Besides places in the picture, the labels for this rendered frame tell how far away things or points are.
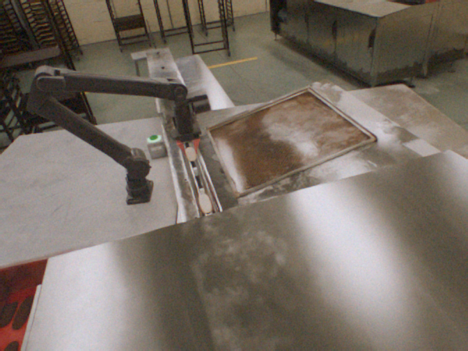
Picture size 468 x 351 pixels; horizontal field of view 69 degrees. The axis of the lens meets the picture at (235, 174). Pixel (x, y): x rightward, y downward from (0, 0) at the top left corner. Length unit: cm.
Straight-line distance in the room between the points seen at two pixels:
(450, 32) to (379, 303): 423
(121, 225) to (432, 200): 98
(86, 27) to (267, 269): 805
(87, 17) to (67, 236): 720
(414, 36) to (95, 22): 624
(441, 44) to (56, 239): 407
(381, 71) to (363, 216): 350
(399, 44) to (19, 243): 352
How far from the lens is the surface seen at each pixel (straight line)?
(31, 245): 132
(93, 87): 111
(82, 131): 116
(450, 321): 33
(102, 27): 825
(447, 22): 440
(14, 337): 108
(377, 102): 184
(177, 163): 136
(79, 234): 126
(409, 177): 47
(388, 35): 378
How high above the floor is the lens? 157
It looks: 35 degrees down
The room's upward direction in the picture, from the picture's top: 8 degrees counter-clockwise
